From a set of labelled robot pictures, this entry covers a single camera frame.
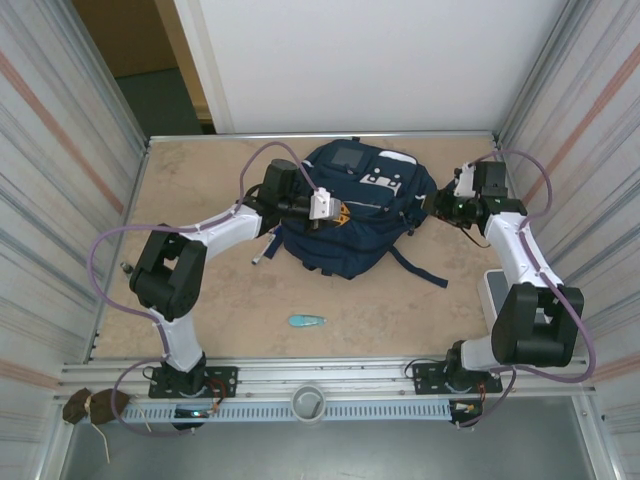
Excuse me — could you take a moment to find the navy blue backpack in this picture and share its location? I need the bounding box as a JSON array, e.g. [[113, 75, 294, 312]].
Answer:
[[281, 138, 450, 290]]

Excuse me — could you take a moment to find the white marker with blue cap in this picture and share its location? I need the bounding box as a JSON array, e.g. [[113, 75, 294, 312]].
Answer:
[[251, 225, 282, 266]]

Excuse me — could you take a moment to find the teal correction tape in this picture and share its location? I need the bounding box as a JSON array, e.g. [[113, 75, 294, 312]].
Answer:
[[288, 313, 329, 330]]

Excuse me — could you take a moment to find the translucent corrugated side panel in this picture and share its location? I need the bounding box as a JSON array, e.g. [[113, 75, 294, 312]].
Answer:
[[494, 0, 640, 480], [0, 0, 150, 480]]

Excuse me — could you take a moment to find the grey and white scale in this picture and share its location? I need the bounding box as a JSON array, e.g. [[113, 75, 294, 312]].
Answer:
[[477, 268, 516, 326]]

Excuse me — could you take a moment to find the grey round cup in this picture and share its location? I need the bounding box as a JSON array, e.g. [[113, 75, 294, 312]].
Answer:
[[290, 383, 327, 425]]

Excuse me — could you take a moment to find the small circuit board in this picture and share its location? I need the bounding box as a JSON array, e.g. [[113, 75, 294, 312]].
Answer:
[[172, 405, 221, 420]]

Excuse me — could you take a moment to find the brown cloth bundle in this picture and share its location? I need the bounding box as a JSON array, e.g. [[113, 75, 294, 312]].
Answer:
[[62, 388, 132, 426]]

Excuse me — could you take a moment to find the thin aluminium table edge rail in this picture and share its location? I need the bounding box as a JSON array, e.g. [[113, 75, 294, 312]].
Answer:
[[147, 130, 503, 146]]

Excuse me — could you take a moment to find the white door frame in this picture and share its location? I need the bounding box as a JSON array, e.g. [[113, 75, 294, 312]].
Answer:
[[172, 0, 236, 135]]

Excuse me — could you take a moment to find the wide aluminium mounting rail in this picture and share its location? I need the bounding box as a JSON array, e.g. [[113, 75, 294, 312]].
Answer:
[[58, 355, 597, 399]]

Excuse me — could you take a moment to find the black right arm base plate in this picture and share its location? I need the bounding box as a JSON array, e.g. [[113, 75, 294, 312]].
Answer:
[[409, 362, 503, 399]]

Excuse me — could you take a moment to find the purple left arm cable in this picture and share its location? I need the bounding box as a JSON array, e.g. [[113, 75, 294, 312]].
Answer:
[[88, 141, 317, 437]]

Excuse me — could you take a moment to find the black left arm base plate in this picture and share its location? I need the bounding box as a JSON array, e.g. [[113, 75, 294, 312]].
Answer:
[[147, 366, 239, 400]]

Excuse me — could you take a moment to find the white slotted cable duct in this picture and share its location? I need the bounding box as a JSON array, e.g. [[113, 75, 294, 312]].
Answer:
[[122, 402, 451, 424]]

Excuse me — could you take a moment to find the thin beige string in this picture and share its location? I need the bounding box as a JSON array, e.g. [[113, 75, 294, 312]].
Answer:
[[91, 423, 112, 464]]

